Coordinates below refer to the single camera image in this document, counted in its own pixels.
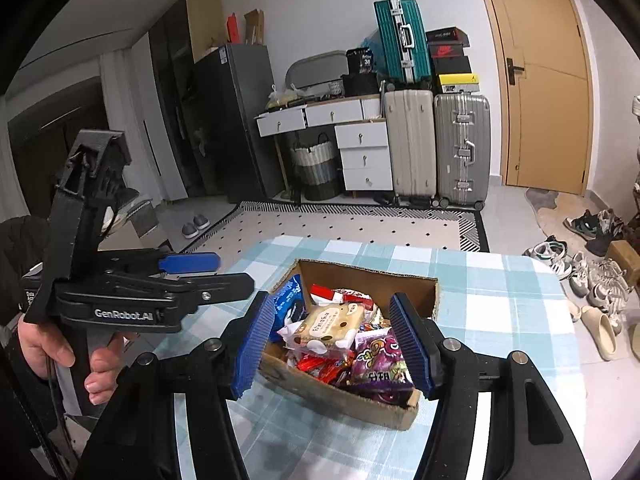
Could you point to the blue plastic bag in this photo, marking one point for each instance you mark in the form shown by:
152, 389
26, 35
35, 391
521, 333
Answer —
371, 55

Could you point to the small cardboard box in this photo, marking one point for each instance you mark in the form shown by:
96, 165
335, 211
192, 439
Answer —
624, 260

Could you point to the blue snack packet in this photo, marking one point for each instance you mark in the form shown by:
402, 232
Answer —
290, 305

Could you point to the tall dark cabinet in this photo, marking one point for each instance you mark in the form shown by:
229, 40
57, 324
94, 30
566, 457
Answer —
172, 85

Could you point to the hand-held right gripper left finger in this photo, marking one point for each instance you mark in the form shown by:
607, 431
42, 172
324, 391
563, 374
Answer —
255, 345

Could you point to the flat cardboard pieces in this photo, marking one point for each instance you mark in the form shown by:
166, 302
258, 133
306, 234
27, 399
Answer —
247, 27

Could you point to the red chocolate cookie packet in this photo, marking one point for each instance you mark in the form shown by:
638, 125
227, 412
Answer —
320, 366

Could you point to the grey door mat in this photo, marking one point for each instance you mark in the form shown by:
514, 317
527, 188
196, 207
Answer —
555, 210

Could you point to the red chip packet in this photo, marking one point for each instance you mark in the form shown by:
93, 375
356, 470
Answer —
327, 294

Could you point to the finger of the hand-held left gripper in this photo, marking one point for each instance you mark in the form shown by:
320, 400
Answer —
190, 262
225, 287

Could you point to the pale bag of food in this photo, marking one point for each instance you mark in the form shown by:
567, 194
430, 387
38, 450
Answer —
282, 99

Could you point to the person's left hand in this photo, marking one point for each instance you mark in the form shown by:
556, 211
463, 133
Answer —
40, 345

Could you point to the black printed bag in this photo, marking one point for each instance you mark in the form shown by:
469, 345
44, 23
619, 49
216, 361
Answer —
361, 61

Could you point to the white drawer desk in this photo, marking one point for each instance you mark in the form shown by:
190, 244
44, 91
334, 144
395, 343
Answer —
365, 155

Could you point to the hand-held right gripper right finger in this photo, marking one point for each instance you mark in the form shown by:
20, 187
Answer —
412, 345

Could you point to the beige slide sandals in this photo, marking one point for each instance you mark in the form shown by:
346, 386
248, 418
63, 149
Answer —
600, 332

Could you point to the red and black shoe box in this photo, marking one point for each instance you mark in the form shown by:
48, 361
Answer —
450, 59

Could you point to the yellow and black shoe box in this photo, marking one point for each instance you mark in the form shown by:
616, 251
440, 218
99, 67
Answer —
459, 83

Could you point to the purple grape candy packet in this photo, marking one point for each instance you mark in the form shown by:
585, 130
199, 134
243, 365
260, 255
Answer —
380, 360

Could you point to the teal suitcase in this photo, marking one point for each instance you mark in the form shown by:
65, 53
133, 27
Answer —
400, 40

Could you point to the white cake packet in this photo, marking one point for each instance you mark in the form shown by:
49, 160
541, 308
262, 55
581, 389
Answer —
327, 327

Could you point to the brown cardboard box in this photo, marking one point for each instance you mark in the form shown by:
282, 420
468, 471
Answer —
340, 405

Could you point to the wooden door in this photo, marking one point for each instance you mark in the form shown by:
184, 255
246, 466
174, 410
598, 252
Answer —
545, 110

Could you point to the patterned floor rug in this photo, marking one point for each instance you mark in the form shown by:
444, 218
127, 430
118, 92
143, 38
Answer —
350, 230

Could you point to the grey oval mirror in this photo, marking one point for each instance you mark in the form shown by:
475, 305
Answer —
315, 70

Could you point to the black refrigerator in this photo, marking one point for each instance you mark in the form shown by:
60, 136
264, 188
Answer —
235, 125

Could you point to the grey slippers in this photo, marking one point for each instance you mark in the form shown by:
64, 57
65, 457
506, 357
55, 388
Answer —
195, 226

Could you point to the person's left forearm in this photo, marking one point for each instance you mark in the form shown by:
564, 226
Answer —
20, 265

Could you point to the silver suitcase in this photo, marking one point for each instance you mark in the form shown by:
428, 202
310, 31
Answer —
462, 150

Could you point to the black storage box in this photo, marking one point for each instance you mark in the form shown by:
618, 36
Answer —
361, 85

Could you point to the beige suitcase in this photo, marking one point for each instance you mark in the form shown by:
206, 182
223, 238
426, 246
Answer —
410, 145

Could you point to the woven laundry basket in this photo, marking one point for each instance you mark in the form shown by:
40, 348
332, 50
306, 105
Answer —
316, 170

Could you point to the scattered sneakers group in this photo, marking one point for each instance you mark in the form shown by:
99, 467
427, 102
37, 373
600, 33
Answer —
590, 270

